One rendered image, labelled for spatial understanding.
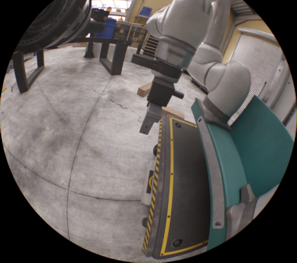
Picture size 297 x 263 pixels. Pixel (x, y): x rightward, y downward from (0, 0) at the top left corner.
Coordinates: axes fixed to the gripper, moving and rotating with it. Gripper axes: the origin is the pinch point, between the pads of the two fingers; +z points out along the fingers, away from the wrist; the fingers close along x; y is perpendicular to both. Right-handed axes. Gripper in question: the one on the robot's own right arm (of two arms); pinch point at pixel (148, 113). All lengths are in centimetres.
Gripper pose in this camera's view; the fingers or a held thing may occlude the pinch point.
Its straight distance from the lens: 31.6
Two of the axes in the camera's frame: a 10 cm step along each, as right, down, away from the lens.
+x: 1.4, -6.2, 7.8
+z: -3.1, 7.2, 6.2
